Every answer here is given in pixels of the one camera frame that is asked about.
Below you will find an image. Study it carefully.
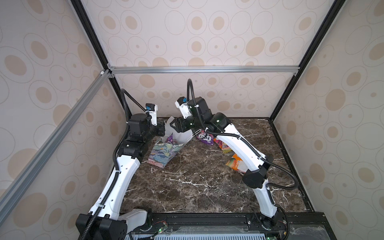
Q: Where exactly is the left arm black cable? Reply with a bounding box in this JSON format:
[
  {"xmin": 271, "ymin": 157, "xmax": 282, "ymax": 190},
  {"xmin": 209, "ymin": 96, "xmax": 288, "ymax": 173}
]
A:
[{"xmin": 78, "ymin": 88, "xmax": 147, "ymax": 240}]

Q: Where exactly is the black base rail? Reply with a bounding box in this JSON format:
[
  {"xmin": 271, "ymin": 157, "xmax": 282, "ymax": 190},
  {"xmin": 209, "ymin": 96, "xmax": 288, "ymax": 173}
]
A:
[{"xmin": 126, "ymin": 212, "xmax": 336, "ymax": 240}]

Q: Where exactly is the purple Fox's berries bag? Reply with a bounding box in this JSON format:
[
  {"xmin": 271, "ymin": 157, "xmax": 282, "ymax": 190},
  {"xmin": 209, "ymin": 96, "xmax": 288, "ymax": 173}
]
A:
[{"xmin": 166, "ymin": 134, "xmax": 177, "ymax": 145}]

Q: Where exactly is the orange Fox's candy bag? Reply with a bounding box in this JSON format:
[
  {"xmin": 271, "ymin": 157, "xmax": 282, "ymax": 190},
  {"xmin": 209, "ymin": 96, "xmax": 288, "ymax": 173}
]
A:
[{"xmin": 226, "ymin": 154, "xmax": 248, "ymax": 175}]

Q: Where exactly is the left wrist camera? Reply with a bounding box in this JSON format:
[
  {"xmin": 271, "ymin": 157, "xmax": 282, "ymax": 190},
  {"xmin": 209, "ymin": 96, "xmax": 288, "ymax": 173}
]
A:
[{"xmin": 146, "ymin": 103, "xmax": 158, "ymax": 126}]

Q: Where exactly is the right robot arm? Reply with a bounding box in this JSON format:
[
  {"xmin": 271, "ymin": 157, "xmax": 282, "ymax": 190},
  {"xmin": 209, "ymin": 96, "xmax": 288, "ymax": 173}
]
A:
[{"xmin": 171, "ymin": 97, "xmax": 278, "ymax": 219}]

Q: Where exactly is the red yellow Fox's candy bag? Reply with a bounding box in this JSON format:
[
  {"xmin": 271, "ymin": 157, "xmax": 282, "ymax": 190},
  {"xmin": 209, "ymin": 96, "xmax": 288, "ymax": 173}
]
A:
[{"xmin": 214, "ymin": 138, "xmax": 232, "ymax": 154}]

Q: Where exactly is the horizontal back aluminium rail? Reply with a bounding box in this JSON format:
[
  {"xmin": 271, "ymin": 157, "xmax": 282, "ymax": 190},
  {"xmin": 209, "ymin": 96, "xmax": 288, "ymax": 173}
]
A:
[{"xmin": 102, "ymin": 65, "xmax": 300, "ymax": 76}]

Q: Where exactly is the left side aluminium rail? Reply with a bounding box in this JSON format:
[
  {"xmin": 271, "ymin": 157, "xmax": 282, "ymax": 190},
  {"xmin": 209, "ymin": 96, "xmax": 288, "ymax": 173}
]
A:
[{"xmin": 1, "ymin": 70, "xmax": 111, "ymax": 225}]

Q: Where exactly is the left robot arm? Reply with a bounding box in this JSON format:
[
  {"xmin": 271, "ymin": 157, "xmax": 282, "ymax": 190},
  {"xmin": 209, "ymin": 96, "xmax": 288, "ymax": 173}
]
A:
[{"xmin": 76, "ymin": 111, "xmax": 165, "ymax": 240}]

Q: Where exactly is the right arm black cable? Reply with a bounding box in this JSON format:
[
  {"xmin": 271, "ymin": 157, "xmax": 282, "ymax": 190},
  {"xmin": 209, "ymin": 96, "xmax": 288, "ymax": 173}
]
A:
[{"xmin": 186, "ymin": 78, "xmax": 300, "ymax": 191}]

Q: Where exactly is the white floral paper bag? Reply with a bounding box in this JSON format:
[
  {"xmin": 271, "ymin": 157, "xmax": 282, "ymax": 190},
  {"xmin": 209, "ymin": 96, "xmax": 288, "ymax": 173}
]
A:
[{"xmin": 148, "ymin": 117, "xmax": 194, "ymax": 169}]

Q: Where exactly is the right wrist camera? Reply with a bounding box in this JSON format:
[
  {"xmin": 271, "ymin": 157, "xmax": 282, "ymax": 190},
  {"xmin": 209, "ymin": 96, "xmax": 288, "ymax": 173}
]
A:
[{"xmin": 175, "ymin": 97, "xmax": 192, "ymax": 119}]

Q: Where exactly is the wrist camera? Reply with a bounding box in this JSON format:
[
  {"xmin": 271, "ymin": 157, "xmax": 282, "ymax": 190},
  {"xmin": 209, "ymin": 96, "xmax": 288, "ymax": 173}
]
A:
[
  {"xmin": 146, "ymin": 103, "xmax": 158, "ymax": 126},
  {"xmin": 175, "ymin": 97, "xmax": 192, "ymax": 119}
]

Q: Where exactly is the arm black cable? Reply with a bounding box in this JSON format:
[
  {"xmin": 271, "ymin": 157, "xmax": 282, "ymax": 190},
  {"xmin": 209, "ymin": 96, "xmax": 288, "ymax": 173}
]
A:
[
  {"xmin": 186, "ymin": 78, "xmax": 300, "ymax": 191},
  {"xmin": 78, "ymin": 88, "xmax": 147, "ymax": 240}
]

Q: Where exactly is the purple Fox's candy bag far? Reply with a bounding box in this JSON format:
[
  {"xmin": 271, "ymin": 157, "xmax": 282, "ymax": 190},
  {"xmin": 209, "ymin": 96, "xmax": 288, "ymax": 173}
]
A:
[{"xmin": 196, "ymin": 130, "xmax": 215, "ymax": 146}]

